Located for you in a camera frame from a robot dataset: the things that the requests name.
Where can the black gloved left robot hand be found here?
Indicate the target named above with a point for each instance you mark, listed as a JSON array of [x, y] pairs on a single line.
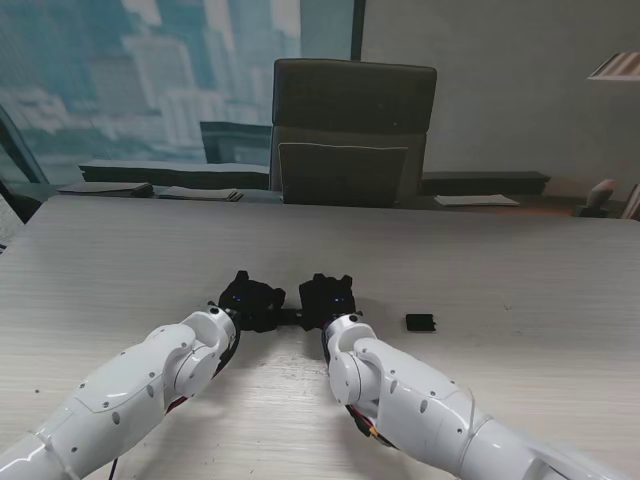
[[252, 305]]

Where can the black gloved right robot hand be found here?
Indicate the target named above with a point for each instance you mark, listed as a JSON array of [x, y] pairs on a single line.
[[327, 300]]

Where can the black remote control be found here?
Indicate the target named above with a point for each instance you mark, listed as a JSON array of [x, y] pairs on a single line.
[[291, 316]]

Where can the black battery cover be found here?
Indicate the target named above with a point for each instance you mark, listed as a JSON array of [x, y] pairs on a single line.
[[421, 322]]

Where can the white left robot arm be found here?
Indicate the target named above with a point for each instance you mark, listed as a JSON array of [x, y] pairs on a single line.
[[135, 390]]

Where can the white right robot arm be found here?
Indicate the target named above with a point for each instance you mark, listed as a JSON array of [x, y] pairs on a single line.
[[440, 400]]

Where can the grey paper stack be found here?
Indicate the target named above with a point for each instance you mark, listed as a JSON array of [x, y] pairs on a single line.
[[200, 193]]

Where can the long dark low bench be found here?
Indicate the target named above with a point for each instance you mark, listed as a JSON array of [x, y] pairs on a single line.
[[175, 172]]

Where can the white paper sheet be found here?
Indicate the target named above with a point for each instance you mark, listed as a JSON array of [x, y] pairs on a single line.
[[475, 200]]

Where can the dark grey folder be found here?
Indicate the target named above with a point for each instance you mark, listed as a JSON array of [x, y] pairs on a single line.
[[105, 189]]

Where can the dark office chair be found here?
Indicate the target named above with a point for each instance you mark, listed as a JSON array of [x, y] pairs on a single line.
[[350, 110]]

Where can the short dark low bench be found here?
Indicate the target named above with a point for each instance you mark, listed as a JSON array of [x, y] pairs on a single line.
[[480, 182]]

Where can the beige figurine ornament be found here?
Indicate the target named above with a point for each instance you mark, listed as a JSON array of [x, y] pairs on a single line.
[[597, 197]]

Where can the dark window frame post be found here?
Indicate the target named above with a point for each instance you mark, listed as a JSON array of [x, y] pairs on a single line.
[[357, 30]]

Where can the slanted dark window frame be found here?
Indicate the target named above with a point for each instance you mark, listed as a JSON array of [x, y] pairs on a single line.
[[20, 160]]

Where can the wooden frame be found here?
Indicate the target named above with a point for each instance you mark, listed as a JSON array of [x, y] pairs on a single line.
[[632, 202]]

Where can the wall shelf with books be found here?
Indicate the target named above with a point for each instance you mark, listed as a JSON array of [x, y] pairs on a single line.
[[617, 66]]

